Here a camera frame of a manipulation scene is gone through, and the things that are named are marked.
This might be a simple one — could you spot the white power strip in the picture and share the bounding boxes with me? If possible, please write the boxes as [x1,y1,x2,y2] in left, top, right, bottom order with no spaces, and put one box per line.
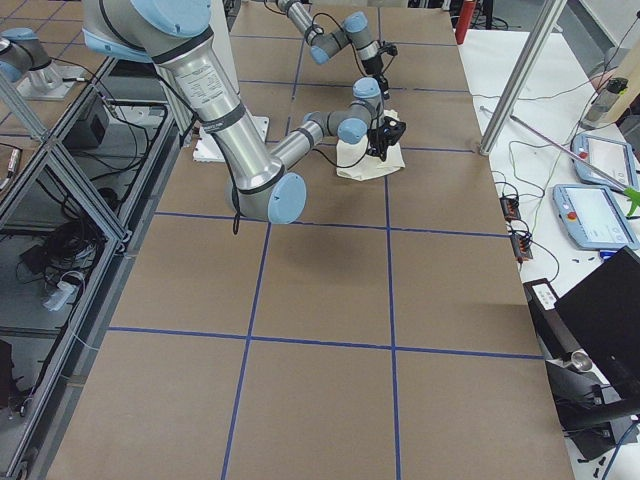
[43,280,75,311]

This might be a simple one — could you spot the far teach pendant tablet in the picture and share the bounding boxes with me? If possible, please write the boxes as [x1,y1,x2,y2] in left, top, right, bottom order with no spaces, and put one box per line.
[571,133,639,189]

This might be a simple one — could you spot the red cylinder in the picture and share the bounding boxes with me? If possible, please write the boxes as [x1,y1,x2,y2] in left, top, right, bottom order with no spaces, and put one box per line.
[455,0,476,45]

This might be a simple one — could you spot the near teach pendant tablet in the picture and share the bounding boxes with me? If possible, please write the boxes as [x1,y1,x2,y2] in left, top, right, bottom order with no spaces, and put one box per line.
[552,184,639,250]

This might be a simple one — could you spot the metal reacher grabber tool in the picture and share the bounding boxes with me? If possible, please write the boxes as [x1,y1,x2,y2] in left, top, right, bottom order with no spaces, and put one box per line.
[509,114,639,219]

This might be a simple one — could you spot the black box under frame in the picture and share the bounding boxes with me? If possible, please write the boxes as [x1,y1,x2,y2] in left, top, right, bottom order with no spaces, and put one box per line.
[63,101,109,149]

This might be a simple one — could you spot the aluminium frame post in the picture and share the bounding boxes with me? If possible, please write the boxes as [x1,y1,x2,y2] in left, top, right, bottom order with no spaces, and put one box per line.
[479,0,567,156]

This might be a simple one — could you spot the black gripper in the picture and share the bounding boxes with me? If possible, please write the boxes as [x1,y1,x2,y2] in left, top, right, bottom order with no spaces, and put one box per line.
[361,54,390,96]
[368,127,387,161]

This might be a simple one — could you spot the red black circuit board upper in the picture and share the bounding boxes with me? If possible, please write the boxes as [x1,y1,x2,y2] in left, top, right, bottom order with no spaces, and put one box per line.
[499,196,521,222]

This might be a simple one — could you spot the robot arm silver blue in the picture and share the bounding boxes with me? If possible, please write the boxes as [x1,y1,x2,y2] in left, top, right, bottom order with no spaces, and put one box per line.
[83,1,393,224]
[273,0,398,100]

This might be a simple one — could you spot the red black circuit board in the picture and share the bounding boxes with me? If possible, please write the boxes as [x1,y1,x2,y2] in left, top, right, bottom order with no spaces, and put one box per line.
[510,232,533,264]
[499,196,521,222]

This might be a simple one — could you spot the black monitor on stand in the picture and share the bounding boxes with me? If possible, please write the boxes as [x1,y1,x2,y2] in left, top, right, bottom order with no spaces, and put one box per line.
[523,247,639,460]

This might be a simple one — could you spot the aluminium frame side rail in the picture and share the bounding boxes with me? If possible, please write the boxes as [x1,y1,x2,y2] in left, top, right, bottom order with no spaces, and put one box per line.
[1,55,192,479]

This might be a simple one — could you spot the clear water bottle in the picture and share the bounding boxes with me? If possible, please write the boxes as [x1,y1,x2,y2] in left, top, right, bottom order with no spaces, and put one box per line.
[581,77,628,130]

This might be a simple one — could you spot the cream long sleeve shirt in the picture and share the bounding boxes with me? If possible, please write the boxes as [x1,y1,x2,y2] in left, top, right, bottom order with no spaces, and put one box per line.
[336,118,405,181]

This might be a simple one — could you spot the teach pendant tablet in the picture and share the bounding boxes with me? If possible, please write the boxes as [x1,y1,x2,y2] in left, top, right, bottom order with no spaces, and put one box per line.
[552,184,639,250]
[571,133,639,189]

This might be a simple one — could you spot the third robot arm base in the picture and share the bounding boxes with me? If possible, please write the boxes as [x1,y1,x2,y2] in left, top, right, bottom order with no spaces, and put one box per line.
[1,27,85,101]

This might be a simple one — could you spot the red black circuit board lower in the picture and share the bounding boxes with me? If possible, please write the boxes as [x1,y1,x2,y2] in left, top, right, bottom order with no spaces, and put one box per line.
[510,232,533,264]

